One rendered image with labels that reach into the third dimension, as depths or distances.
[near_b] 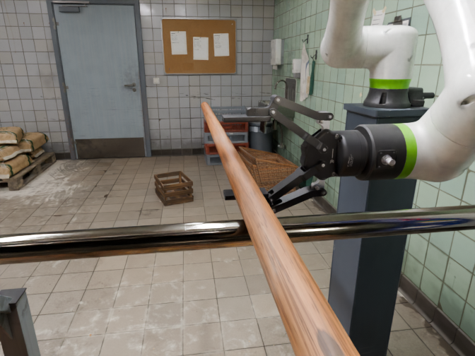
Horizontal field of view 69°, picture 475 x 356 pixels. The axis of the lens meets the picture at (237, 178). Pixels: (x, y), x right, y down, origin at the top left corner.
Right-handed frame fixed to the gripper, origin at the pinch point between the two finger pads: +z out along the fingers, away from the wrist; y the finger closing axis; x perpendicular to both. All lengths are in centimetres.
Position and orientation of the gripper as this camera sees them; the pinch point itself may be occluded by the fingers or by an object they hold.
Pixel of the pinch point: (233, 157)
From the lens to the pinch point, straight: 53.9
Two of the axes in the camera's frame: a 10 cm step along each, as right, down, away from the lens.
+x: -1.4, -3.1, 9.4
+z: -9.9, 0.5, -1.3
